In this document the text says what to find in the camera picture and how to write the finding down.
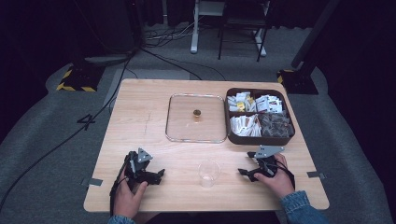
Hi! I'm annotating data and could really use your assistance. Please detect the person's right hand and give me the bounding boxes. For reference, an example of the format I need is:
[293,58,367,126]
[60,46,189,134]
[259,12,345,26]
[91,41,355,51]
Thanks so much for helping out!
[253,152,296,200]

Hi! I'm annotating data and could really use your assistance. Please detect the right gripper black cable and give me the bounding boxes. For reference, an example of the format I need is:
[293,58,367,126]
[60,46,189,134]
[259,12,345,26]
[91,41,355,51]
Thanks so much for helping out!
[275,162,296,190]

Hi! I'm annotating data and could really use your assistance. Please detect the black metal chair frame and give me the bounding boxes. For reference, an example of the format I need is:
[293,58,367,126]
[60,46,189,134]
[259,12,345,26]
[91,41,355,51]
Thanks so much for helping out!
[217,0,271,63]

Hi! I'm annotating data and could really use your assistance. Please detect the black yellow striped stand base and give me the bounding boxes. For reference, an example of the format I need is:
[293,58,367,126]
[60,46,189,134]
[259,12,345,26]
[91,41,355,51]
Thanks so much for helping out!
[276,68,319,95]
[55,62,106,93]

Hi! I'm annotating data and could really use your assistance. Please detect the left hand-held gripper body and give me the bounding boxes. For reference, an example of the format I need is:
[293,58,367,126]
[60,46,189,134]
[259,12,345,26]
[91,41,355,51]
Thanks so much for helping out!
[123,147,161,188]

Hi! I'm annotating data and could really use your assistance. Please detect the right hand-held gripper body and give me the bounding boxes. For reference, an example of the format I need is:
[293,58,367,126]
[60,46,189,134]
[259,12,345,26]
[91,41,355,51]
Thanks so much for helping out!
[253,145,286,179]

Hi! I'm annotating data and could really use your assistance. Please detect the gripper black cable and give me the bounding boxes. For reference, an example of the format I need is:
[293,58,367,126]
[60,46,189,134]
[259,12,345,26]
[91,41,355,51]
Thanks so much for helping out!
[275,162,296,190]
[109,152,131,217]

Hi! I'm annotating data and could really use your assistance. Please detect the square glass lid gold knob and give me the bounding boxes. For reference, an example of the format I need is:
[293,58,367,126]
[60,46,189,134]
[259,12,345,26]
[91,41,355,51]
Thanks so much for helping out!
[164,92,229,145]

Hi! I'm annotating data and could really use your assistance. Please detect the clear plastic cup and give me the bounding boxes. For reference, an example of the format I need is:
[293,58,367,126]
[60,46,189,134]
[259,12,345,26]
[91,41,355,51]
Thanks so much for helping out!
[197,159,222,189]

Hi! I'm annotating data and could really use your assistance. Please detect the long black floor cable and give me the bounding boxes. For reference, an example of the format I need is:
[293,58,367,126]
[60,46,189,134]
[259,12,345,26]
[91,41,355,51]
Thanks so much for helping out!
[0,49,135,213]

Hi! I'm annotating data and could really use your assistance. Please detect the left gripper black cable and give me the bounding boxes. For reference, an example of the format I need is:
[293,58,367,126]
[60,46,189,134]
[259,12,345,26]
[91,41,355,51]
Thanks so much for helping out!
[109,152,131,217]

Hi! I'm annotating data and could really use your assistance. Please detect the white desk leg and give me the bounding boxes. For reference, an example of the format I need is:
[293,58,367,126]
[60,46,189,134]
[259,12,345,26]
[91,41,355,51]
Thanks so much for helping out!
[190,0,226,55]
[253,0,271,58]

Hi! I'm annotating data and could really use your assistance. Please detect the pile of white yellow packets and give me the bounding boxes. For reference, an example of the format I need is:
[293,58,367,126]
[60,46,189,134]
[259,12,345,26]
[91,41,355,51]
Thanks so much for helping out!
[227,91,257,113]

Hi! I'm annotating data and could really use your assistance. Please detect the person's left hand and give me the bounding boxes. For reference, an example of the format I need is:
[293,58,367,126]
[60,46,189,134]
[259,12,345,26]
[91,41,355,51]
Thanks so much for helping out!
[112,169,149,220]

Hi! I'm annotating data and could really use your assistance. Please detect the brown compartment box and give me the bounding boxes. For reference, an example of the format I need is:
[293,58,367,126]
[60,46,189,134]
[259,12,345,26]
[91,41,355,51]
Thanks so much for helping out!
[224,87,296,147]

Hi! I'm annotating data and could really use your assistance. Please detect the pile of white red packets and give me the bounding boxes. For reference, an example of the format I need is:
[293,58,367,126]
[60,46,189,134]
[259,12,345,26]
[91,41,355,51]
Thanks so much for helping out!
[255,94,284,114]

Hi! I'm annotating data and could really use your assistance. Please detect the bundle of floor cables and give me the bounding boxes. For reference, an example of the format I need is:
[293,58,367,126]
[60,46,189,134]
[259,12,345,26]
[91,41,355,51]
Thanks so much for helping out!
[143,18,200,49]

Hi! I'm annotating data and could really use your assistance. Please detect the pile of dark tea bags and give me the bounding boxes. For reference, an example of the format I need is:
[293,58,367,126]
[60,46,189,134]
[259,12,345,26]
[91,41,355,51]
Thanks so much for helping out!
[259,111,295,138]

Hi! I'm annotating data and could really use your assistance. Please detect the pile of white stick packets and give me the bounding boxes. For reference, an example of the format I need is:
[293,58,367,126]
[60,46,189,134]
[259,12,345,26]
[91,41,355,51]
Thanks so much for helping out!
[229,113,262,138]

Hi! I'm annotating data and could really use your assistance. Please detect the grey slanted stand pole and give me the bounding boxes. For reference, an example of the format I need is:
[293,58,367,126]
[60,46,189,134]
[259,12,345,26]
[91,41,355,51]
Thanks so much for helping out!
[290,0,342,70]

